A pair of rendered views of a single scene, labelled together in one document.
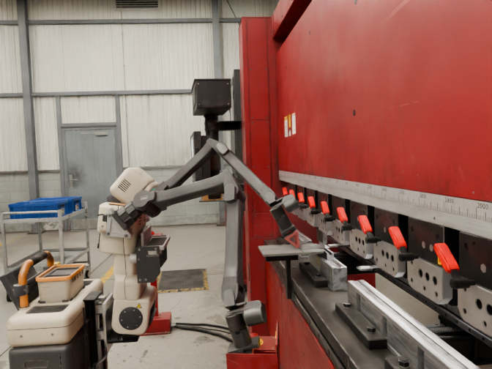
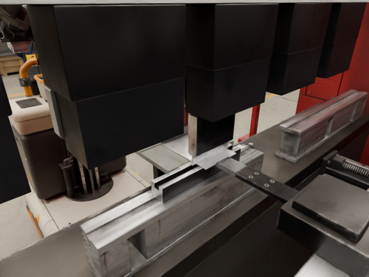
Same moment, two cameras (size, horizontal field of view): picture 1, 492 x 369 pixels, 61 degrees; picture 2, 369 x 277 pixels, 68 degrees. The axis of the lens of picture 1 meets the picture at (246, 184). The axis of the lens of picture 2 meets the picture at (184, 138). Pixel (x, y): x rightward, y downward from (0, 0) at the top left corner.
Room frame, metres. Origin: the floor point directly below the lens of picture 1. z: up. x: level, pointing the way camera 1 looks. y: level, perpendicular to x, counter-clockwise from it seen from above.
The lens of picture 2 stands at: (1.57, -0.67, 1.27)
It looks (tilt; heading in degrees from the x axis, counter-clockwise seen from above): 27 degrees down; 54
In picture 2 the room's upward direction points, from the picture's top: straight up
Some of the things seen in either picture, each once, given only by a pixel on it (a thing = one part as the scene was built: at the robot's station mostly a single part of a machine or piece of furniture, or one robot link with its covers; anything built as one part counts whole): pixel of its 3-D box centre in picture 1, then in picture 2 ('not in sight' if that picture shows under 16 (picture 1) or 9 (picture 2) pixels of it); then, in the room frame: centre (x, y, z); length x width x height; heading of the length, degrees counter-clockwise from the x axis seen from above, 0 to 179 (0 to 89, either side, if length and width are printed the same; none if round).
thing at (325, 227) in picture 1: (332, 211); (118, 78); (1.71, -0.35, 1.18); 0.15 x 0.09 x 0.17; 5
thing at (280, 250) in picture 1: (289, 249); (163, 134); (1.87, -0.19, 1.00); 0.26 x 0.18 x 0.01; 95
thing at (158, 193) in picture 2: (323, 251); (200, 169); (1.85, -0.34, 0.99); 0.20 x 0.03 x 0.03; 5
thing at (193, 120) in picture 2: (321, 235); (212, 133); (1.88, -0.33, 1.05); 0.10 x 0.02 x 0.10; 5
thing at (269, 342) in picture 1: (255, 357); not in sight; (1.36, -0.01, 0.75); 0.20 x 0.16 x 0.18; 174
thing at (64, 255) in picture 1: (50, 247); not in sight; (4.71, 2.24, 0.47); 0.90 x 0.66 x 0.95; 4
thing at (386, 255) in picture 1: (400, 240); not in sight; (1.11, -0.41, 1.18); 0.15 x 0.09 x 0.17; 5
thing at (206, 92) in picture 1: (211, 143); not in sight; (3.08, 0.24, 1.53); 0.51 x 0.25 x 0.85; 10
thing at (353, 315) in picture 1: (358, 323); not in sight; (1.27, -0.33, 0.89); 0.30 x 0.05 x 0.03; 5
